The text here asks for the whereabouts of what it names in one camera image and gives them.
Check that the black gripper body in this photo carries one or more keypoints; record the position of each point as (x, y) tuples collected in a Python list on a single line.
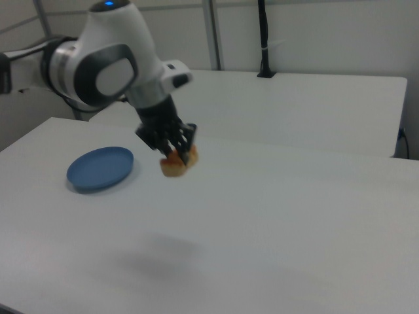
[(157, 127)]

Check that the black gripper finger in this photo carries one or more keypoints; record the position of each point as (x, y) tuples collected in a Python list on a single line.
[(167, 150), (188, 137)]

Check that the orange-brown bread roll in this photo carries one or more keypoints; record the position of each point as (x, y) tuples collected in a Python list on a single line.
[(173, 170)]

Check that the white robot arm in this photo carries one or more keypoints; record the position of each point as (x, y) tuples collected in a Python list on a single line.
[(108, 32)]

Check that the blue round plate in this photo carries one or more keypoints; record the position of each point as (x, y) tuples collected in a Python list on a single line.
[(98, 170)]

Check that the white side table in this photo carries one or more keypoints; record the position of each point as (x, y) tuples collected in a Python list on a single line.
[(294, 108)]

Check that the black pole with white tie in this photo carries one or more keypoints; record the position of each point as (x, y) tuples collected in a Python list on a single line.
[(262, 32)]

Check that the grey partition post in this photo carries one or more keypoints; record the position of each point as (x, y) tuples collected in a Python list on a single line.
[(214, 32), (44, 19)]

